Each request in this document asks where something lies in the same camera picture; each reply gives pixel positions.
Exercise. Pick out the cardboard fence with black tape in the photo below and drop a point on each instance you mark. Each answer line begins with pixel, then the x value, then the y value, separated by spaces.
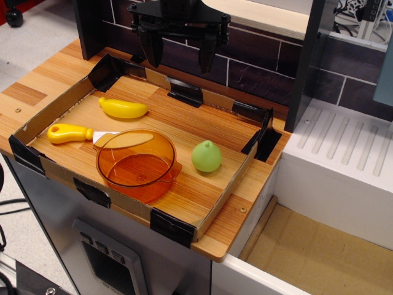
pixel 199 208

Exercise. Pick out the yellow handled toy knife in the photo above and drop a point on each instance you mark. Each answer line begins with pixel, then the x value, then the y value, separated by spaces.
pixel 64 133

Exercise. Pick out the yellow toy banana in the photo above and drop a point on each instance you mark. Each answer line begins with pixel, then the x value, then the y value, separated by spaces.
pixel 122 109

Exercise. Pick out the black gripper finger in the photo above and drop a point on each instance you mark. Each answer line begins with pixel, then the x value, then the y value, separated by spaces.
pixel 207 52
pixel 152 45

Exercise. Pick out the orange transparent plastic pot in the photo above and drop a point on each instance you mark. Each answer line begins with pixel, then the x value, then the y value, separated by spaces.
pixel 140 163

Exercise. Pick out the green toy pear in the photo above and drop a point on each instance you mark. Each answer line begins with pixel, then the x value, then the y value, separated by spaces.
pixel 206 157

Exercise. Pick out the grey toy oven front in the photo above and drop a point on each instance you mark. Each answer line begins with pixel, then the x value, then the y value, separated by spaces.
pixel 116 266

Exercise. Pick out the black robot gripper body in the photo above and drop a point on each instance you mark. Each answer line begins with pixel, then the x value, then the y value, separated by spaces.
pixel 154 20

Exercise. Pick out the white toy sink unit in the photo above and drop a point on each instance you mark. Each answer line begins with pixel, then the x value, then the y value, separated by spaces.
pixel 323 222

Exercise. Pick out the black caster wheel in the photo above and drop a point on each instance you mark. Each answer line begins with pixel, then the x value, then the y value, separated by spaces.
pixel 14 17

